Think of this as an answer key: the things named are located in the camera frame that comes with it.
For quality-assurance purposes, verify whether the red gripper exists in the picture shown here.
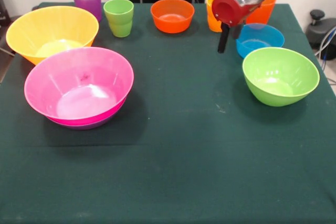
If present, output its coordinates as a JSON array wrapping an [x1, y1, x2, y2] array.
[[212, 0, 269, 54]]

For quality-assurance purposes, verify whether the green bowl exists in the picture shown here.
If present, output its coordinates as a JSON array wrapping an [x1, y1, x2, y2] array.
[[241, 47, 320, 108]]

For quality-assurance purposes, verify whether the blue bowl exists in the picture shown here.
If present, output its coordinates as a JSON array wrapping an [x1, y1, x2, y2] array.
[[235, 23, 285, 59]]

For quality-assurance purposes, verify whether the purple bowl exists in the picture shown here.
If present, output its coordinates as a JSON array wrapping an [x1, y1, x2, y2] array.
[[48, 108, 124, 131]]

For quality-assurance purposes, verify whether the dark grey equipment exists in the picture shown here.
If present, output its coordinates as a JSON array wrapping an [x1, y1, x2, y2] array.
[[0, 0, 13, 29]]

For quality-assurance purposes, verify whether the large yellow bowl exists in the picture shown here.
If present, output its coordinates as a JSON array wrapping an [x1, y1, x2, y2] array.
[[5, 5, 100, 66]]

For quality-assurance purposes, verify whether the green cup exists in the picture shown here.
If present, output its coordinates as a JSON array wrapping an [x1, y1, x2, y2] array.
[[103, 0, 135, 38]]

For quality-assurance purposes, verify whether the orange bowl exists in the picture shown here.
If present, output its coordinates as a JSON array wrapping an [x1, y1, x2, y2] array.
[[150, 0, 195, 34]]

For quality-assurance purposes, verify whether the purple cup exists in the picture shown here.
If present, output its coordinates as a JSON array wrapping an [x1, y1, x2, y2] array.
[[71, 0, 102, 23]]

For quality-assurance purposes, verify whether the blue-grey cable bundle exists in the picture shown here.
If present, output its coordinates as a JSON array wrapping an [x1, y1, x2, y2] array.
[[314, 26, 336, 61]]

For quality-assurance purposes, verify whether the large pink bowl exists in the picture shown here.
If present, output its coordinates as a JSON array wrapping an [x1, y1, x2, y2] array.
[[24, 47, 135, 126]]

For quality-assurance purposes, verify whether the yellow-orange cup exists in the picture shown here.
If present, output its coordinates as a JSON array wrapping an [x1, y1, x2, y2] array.
[[206, 0, 223, 33]]

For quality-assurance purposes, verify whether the dark green tablecloth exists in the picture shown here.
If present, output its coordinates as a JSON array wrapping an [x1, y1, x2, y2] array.
[[0, 1, 336, 224]]

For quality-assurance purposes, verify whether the black clamp device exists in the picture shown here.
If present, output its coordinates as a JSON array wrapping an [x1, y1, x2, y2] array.
[[306, 9, 336, 50]]

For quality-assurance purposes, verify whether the orange cup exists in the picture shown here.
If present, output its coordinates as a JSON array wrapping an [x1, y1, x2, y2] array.
[[245, 0, 277, 25]]

